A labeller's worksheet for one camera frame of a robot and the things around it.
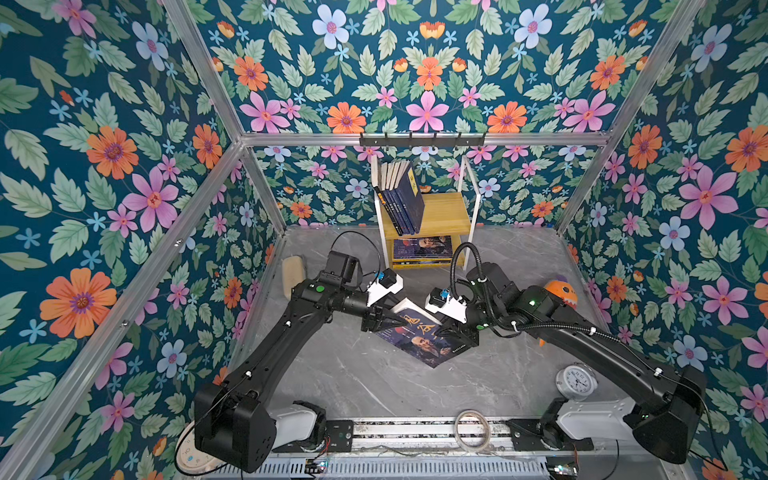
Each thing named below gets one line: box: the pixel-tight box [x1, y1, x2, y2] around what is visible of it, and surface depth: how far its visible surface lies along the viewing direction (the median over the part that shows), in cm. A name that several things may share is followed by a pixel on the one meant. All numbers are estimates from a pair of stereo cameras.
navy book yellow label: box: [373, 186, 402, 236], surface depth 84 cm
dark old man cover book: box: [376, 297, 471, 368], surface depth 72 cm
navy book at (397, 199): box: [391, 161, 414, 235], surface depth 84 cm
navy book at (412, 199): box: [399, 162, 425, 235], surface depth 90 cm
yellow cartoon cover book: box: [390, 254, 453, 269], surface depth 103 cm
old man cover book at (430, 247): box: [393, 236, 453, 259], surface depth 103 cm
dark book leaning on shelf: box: [373, 186, 389, 216], surface depth 80 cm
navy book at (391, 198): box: [385, 162, 407, 234], surface depth 84 cm
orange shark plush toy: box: [544, 275, 578, 310], surface depth 92 cm
